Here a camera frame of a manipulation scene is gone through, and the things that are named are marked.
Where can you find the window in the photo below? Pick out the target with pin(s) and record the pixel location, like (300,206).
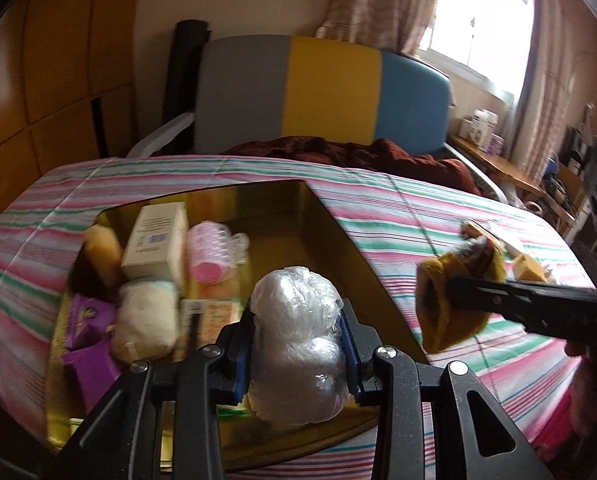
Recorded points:
(478,15)

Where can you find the gold tray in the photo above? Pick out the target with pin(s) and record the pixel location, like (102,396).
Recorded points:
(278,220)

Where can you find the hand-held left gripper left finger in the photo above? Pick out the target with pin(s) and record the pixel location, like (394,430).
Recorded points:
(238,375)

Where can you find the white plastic bag bundle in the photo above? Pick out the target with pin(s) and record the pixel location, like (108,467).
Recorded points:
(293,335)

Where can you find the pale patterned curtain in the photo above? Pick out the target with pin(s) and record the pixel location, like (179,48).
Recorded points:
(373,0)
(543,60)

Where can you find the boxes on desk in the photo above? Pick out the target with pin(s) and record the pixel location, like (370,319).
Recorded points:
(481,130)

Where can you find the black object behind chair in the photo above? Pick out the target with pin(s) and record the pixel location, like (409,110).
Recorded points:
(186,70)

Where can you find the white foam block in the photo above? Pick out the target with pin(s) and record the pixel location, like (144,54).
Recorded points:
(508,246)

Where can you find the cream fluffy ball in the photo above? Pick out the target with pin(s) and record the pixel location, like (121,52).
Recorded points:
(146,320)

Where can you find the wooden wardrobe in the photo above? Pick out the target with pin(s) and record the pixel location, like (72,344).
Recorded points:
(63,60)

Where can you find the striped tablecloth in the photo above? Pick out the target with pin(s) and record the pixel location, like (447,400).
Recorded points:
(428,200)

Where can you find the grey yellow blue chair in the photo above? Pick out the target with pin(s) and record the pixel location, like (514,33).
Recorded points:
(328,90)

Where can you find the cracker packet with green edges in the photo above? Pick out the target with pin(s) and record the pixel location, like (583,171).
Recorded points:
(218,317)

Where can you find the red-brown blanket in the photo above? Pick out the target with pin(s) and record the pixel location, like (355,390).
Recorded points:
(368,152)

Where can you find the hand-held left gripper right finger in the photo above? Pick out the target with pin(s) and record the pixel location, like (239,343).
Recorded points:
(351,360)

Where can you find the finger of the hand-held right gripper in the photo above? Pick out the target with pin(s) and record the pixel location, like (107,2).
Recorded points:
(478,292)

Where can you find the cluttered shelf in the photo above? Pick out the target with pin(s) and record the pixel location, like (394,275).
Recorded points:
(578,170)

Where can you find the wooden desk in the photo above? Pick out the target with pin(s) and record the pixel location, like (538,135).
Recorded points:
(498,165)

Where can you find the purple packet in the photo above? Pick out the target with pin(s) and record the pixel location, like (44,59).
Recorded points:
(88,320)
(91,375)

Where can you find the beige cardboard box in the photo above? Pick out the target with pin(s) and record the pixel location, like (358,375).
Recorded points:
(153,240)

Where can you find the yellow sponge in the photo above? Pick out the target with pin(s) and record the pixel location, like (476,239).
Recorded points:
(103,252)
(528,267)

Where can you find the person's right hand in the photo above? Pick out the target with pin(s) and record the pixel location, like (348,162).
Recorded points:
(596,380)

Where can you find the pink hair roller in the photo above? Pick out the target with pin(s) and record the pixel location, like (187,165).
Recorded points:
(208,255)

